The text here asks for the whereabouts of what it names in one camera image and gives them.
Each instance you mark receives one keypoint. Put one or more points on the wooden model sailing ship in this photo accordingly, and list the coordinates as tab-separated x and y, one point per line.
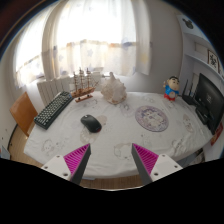
83	90

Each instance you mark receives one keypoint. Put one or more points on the white sheer star-print curtain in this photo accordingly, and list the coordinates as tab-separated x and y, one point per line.
96	36

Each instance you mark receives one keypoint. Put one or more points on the large white conch shell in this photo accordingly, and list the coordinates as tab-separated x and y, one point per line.
113	90

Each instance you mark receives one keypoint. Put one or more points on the brown wooden chair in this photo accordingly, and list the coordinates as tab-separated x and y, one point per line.
22	111

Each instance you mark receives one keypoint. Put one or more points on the black monitor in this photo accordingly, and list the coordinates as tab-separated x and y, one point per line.
210	98

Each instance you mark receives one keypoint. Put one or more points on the cartoon boy figurine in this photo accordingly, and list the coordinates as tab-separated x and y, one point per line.
171	88

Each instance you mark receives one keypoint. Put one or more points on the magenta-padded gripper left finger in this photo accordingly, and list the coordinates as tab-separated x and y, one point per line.
58	165

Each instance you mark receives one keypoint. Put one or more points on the white wall shelf unit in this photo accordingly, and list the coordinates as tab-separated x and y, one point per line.
200	50

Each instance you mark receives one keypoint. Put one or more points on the black computer mouse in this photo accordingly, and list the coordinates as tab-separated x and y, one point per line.
90	123

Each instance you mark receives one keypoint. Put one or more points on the black keyboard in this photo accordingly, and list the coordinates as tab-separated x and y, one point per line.
53	110

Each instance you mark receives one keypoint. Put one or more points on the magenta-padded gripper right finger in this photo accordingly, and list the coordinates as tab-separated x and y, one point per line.
163	165

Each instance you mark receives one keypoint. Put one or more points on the white printed tablecloth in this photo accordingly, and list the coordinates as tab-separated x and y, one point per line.
116	140

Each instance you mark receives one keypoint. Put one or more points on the white radiator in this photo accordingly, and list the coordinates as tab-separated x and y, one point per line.
50	89

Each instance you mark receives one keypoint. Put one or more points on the black router with antennas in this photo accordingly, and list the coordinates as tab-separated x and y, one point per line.
188	99

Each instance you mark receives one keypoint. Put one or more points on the round purple printed mouse pad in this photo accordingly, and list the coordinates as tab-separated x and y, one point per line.
151	118

